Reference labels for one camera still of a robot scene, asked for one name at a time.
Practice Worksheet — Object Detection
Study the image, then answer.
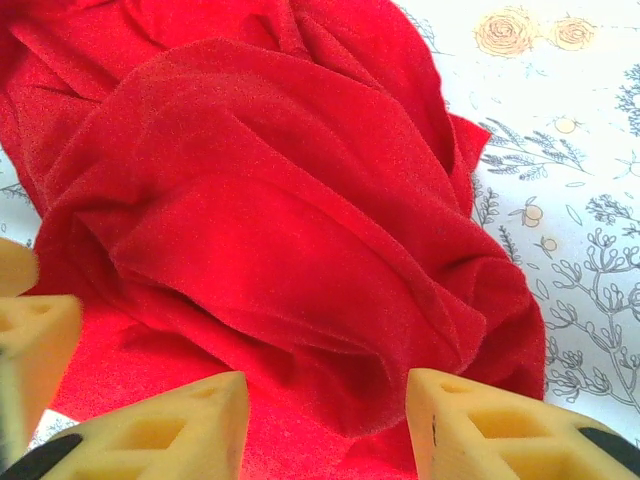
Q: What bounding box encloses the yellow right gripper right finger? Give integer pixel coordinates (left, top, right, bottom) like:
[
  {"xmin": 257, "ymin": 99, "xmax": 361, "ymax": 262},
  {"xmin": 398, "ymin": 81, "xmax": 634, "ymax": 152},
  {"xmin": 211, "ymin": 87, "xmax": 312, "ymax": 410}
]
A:
[{"xmin": 405, "ymin": 368, "xmax": 640, "ymax": 480}]

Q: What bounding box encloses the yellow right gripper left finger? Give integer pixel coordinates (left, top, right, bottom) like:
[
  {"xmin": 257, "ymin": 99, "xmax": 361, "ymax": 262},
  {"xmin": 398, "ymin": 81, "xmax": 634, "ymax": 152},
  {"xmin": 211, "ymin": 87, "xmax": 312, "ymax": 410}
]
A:
[{"xmin": 0, "ymin": 370, "xmax": 250, "ymax": 480}]

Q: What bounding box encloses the floral patterned table cover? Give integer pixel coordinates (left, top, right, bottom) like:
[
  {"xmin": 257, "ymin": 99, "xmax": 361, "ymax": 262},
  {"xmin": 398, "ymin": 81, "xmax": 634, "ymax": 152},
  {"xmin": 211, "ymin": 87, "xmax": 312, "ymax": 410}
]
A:
[{"xmin": 0, "ymin": 0, "xmax": 640, "ymax": 451}]

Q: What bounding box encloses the red t-shirt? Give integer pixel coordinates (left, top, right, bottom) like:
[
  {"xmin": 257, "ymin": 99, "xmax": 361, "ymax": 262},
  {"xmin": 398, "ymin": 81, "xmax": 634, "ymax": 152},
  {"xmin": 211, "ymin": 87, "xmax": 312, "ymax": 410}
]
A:
[{"xmin": 0, "ymin": 0, "xmax": 547, "ymax": 480}]

